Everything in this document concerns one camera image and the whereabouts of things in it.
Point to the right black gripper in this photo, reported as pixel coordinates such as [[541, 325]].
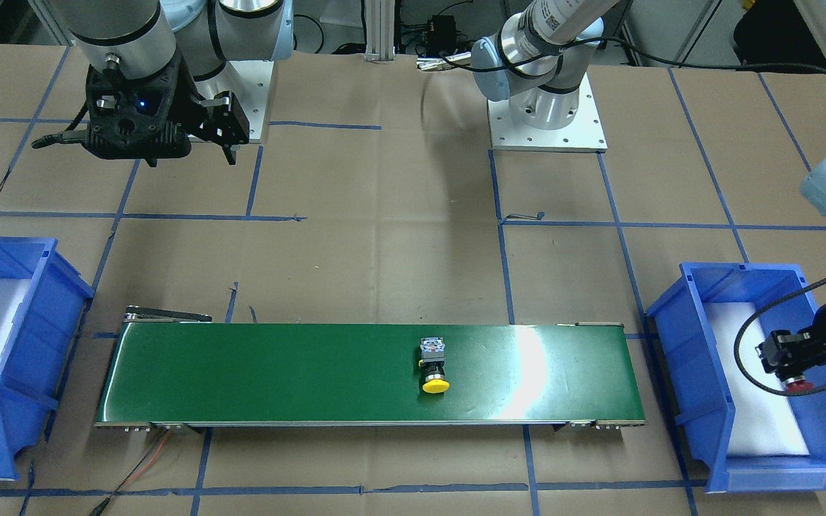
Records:
[[188, 92]]

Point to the red push button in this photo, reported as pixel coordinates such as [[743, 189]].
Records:
[[797, 384]]

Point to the yellow push button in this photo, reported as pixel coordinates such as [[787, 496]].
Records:
[[432, 365]]

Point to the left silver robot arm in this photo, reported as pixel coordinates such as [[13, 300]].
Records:
[[537, 49]]

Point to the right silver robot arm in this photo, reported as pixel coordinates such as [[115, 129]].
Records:
[[145, 34]]

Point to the blue plastic bin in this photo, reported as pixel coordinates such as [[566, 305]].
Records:
[[44, 328], [706, 410]]

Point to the green conveyor belt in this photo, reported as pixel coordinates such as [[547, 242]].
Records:
[[208, 374]]

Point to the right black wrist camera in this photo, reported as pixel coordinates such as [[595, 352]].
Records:
[[129, 118]]

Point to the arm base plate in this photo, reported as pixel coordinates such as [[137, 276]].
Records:
[[538, 120], [252, 82]]

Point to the aluminium frame post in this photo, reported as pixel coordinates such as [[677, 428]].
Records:
[[380, 27]]

